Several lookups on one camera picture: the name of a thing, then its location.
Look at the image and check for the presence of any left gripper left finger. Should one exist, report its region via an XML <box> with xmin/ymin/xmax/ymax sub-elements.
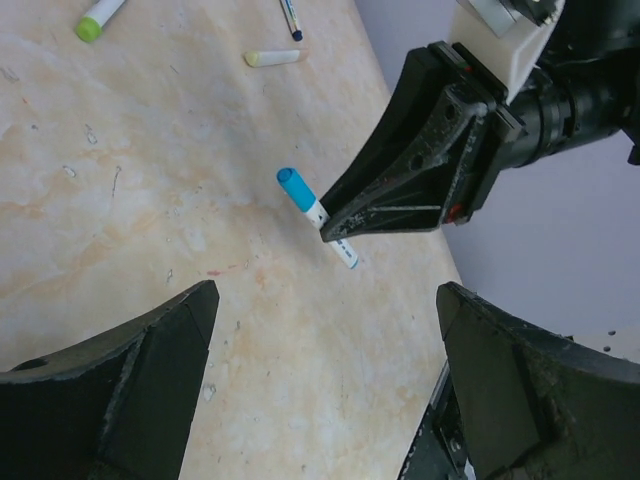
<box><xmin>1</xmin><ymin>280</ymin><xmax>219</xmax><ymax>479</ymax></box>

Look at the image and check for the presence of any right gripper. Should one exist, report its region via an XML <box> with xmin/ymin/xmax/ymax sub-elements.
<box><xmin>318</xmin><ymin>39</ymin><xmax>621</xmax><ymax>245</ymax></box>

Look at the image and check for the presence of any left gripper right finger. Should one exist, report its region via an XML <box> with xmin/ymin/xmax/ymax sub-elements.
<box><xmin>436</xmin><ymin>282</ymin><xmax>639</xmax><ymax>479</ymax></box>

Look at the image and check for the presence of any peach capped pen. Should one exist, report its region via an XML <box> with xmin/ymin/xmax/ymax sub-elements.
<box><xmin>243</xmin><ymin>49</ymin><xmax>309</xmax><ymax>68</ymax></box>

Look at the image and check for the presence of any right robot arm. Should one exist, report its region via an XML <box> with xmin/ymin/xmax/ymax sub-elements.
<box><xmin>320</xmin><ymin>1</ymin><xmax>639</xmax><ymax>242</ymax></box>

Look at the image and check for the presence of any light green capped pen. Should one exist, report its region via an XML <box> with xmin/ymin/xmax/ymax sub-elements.
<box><xmin>75</xmin><ymin>0</ymin><xmax>125</xmax><ymax>43</ymax></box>

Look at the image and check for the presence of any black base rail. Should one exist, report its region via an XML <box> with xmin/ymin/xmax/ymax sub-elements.
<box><xmin>397</xmin><ymin>361</ymin><xmax>472</xmax><ymax>480</ymax></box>

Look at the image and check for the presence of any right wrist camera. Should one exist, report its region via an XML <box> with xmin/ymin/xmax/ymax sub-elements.
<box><xmin>448</xmin><ymin>1</ymin><xmax>565</xmax><ymax>103</ymax></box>

